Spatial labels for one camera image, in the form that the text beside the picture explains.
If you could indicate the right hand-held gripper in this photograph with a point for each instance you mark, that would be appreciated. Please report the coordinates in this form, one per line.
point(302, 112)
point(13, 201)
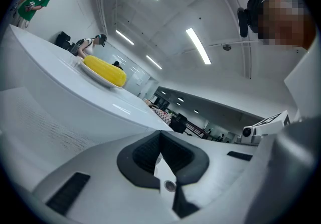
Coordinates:
point(265, 123)

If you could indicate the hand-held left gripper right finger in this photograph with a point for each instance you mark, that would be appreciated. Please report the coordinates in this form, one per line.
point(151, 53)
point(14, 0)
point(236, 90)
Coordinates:
point(220, 167)

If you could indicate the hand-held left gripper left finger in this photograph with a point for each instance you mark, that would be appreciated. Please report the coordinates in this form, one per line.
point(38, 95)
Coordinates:
point(105, 185)

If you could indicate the person's light grey shirt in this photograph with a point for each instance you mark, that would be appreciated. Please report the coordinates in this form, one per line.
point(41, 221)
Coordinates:
point(306, 85)

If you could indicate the black office chair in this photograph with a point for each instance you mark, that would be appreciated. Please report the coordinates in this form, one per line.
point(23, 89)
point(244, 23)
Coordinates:
point(178, 123)
point(64, 41)

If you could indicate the small red checkered table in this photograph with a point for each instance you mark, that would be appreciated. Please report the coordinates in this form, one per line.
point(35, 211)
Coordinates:
point(163, 115)

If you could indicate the round ceiling smoke detector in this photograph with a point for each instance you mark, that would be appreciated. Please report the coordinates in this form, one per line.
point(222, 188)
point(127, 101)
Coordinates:
point(227, 47)

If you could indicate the person's face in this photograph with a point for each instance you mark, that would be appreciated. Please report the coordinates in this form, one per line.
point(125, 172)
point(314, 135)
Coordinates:
point(286, 24)

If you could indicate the yellow corn on plate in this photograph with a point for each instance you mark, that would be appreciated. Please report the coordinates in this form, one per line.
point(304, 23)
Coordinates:
point(95, 79)

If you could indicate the yellow corn cob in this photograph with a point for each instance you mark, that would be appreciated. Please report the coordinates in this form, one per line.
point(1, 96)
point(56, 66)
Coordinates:
point(105, 71)

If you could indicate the black head-mounted camera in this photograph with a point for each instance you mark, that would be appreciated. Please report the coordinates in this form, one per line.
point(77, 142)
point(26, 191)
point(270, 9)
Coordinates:
point(243, 23)

